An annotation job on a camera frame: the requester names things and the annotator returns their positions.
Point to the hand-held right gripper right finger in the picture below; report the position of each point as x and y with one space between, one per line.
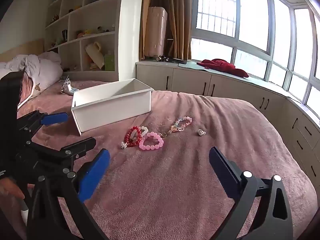
222 167

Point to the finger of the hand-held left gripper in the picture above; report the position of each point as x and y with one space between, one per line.
82 145
55 118

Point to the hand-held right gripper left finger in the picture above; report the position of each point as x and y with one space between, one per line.
95 177

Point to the white plastic storage box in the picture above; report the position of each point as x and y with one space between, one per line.
112 112

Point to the person's left hand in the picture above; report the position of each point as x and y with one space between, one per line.
10 187

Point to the small white device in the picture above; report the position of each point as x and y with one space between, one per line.
73 91

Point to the printed white pillow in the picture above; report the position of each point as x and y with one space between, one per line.
47 75

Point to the wooden headboard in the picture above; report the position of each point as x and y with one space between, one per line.
25 47

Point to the cream jug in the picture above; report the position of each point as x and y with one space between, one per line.
96 55

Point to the green box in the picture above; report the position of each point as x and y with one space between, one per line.
109 63

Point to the beige window cabinet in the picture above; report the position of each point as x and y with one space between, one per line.
190 82

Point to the row of shelf figurines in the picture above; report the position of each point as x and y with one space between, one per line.
87 32

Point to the red cloth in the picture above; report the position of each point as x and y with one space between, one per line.
220 65

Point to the grey sill mat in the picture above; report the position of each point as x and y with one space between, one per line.
192 66

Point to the white shelf unit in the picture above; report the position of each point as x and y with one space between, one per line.
125 30

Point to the black object on sill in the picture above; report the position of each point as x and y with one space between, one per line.
177 60

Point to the pink suitcase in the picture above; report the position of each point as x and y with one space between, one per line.
156 30

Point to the brown curtain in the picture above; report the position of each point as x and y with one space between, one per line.
178 17

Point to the bay window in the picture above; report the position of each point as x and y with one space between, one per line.
252 12

